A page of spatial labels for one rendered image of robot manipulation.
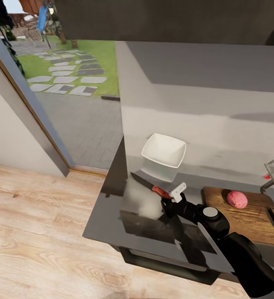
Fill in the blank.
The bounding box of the parer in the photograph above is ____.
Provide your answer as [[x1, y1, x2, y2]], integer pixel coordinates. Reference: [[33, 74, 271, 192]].
[[131, 172, 173, 201]]

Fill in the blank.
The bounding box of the vidalia onion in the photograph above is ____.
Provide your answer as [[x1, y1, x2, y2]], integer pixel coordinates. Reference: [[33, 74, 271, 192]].
[[227, 190, 247, 208]]

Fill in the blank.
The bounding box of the cutting board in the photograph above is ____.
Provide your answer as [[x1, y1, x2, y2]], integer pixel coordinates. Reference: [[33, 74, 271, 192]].
[[202, 186, 274, 245]]

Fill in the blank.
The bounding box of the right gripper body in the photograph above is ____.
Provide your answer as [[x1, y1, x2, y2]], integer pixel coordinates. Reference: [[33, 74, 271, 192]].
[[164, 193, 190, 219]]

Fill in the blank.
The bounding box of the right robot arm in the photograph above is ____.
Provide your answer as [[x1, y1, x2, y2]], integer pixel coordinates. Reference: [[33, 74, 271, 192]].
[[162, 182, 274, 299]]

